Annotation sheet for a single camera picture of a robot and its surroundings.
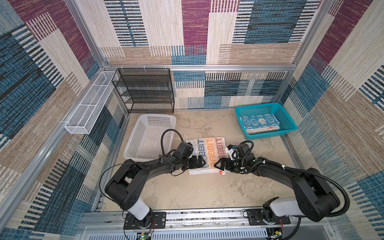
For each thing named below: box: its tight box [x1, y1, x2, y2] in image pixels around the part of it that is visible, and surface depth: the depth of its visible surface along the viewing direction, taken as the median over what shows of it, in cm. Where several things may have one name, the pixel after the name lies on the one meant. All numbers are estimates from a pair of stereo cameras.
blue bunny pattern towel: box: [239, 113, 280, 134], surface depth 110 cm
